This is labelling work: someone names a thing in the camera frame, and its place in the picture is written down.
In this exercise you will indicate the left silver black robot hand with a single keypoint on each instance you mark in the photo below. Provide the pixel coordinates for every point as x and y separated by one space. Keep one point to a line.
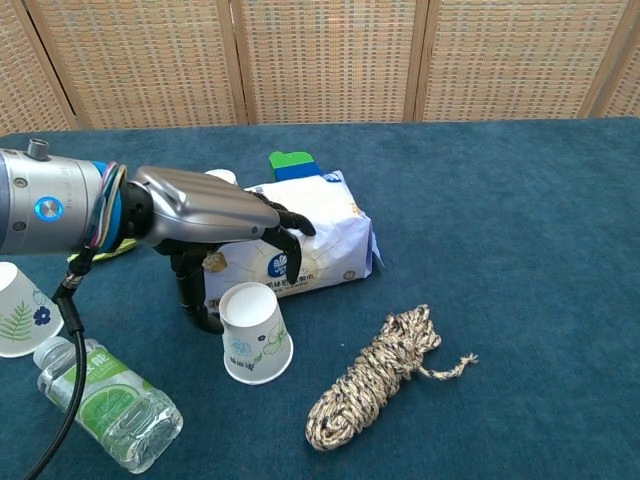
200 205

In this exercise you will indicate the white cup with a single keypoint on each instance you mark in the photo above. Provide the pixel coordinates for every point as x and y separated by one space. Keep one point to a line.
20 320
225 176
250 320

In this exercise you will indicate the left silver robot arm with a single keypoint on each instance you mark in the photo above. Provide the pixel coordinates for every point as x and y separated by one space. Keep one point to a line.
50 200

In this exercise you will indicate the green and blue toy block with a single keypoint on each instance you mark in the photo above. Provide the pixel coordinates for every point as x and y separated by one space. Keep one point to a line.
290 164

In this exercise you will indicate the green snack packet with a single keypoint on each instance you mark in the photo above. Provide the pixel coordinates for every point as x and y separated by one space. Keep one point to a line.
112 252

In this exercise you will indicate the lavender wet tissue pack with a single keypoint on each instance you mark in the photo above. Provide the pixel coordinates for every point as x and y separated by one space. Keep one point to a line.
335 235

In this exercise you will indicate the woven wooden folding screen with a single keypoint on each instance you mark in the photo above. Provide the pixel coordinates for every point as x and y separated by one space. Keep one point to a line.
325 60

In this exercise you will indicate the white cup, fern print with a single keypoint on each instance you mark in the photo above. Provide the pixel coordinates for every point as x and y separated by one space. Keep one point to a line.
20 320

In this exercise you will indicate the clear bottle, green lime label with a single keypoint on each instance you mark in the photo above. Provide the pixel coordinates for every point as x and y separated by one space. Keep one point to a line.
115 405

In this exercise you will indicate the teal table cloth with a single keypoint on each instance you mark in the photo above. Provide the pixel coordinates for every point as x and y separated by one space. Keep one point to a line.
500 250

